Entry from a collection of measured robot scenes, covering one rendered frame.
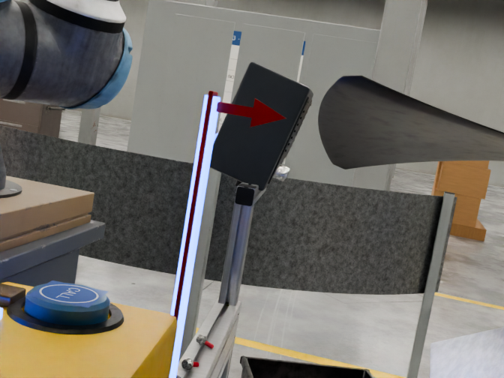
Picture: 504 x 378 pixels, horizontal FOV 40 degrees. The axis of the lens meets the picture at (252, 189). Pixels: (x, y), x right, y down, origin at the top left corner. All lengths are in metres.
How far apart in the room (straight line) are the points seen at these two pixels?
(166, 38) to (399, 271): 4.83
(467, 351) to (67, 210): 0.49
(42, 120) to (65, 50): 6.42
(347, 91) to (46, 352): 0.29
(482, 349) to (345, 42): 6.18
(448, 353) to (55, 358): 0.40
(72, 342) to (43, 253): 0.47
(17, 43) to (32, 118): 6.46
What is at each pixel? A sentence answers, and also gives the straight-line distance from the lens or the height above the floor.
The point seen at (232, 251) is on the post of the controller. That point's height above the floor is 0.95.
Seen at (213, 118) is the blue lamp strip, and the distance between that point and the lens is 0.56.
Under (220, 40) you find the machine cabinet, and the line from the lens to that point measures 6.93.
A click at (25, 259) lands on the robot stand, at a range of 0.75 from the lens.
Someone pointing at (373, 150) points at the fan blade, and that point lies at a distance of 0.64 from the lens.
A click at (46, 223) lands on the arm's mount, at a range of 0.81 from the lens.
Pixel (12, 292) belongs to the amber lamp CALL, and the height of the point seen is 1.08.
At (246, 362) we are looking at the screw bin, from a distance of 0.86.
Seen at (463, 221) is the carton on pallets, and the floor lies 0.19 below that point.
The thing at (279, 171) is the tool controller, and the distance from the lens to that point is 1.18.
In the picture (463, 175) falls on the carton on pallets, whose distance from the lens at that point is 8.75.
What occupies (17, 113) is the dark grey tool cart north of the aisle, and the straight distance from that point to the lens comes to 7.35.
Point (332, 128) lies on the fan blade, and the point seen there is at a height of 1.18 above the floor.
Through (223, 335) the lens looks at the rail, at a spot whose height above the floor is 0.86.
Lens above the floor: 1.19
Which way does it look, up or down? 7 degrees down
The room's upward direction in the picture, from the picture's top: 10 degrees clockwise
